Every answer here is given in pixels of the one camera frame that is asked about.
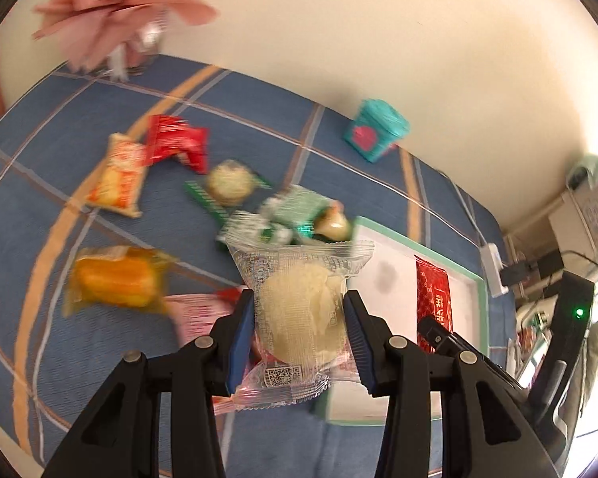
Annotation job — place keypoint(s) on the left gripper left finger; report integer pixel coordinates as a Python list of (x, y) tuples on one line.
[(116, 435)]

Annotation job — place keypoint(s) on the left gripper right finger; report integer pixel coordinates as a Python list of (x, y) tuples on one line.
[(394, 367)]

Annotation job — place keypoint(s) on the red patterned snack packet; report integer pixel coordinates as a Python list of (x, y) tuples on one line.
[(433, 293)]

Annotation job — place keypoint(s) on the yellow cake clear wrapper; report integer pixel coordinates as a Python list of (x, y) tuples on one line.
[(126, 277)]

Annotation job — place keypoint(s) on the clear-wrapped white round pastry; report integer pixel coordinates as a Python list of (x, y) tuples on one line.
[(300, 330)]

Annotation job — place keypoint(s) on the orange swiss roll packet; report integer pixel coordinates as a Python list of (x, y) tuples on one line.
[(119, 185)]

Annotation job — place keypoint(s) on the black power adapter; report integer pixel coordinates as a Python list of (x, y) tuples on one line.
[(514, 273)]

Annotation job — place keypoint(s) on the white power strip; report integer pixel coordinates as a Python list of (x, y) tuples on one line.
[(492, 266)]

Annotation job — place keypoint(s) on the white shelf unit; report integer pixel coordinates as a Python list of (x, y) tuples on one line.
[(561, 236)]

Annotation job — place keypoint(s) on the white tray with green rim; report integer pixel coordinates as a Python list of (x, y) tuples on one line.
[(388, 287)]

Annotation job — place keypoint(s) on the blue plaid tablecloth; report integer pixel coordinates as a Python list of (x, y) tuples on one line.
[(176, 255)]

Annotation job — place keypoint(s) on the yellow pudding jelly cup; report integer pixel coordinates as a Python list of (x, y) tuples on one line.
[(331, 224)]

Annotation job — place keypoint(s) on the round cake green striped wrapper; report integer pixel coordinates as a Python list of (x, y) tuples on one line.
[(227, 185)]

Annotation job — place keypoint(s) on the green white foil snack packet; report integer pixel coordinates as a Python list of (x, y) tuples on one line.
[(289, 217)]

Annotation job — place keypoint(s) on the small red crinkled snack packet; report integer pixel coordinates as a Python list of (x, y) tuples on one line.
[(172, 137)]

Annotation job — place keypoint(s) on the teal toy box pink doors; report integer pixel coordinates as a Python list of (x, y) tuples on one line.
[(376, 129)]

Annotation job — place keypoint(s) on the pink paper flower bouquet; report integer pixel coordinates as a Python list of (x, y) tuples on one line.
[(116, 37)]

